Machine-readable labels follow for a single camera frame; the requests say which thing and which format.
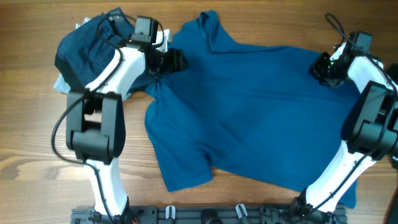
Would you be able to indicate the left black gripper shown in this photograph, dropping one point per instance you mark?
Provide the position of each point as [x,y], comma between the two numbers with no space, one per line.
[176,62]

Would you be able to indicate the black garment at right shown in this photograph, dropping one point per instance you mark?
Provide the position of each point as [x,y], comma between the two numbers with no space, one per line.
[392,211]

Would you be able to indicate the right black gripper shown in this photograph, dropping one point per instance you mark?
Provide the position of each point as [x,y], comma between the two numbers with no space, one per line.
[315,70]

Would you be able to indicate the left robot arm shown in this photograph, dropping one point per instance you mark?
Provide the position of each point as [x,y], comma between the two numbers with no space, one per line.
[95,125]

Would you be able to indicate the blue polo shirt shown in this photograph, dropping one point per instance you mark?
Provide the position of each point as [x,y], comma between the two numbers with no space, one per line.
[249,110]

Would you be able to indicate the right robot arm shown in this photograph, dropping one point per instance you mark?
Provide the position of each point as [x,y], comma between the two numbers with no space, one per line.
[369,132]

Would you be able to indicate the folded black garment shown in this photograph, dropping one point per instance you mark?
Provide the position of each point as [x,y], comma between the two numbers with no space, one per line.
[68,79]

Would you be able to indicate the folded dark denim jeans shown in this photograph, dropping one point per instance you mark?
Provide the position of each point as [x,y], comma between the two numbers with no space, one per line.
[127,71]

